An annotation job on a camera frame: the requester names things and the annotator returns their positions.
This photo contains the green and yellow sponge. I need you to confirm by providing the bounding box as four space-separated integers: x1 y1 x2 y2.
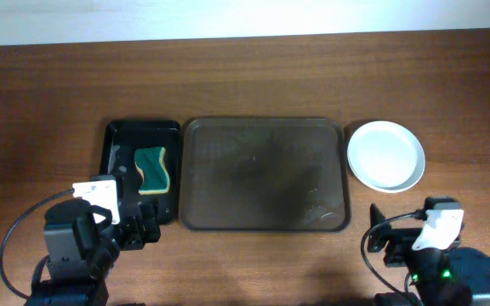
134 147 170 196

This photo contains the pale green plate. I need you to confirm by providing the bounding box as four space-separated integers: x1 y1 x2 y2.
347 121 426 194

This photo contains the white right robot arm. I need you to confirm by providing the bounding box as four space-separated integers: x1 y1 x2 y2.
360 196 490 306

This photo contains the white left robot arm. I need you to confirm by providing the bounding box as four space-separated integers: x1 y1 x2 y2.
26 175 161 306

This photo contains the black rectangular water tray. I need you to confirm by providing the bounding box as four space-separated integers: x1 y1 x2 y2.
100 120 181 225

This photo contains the brown serving tray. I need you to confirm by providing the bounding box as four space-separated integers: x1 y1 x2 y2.
179 116 352 233

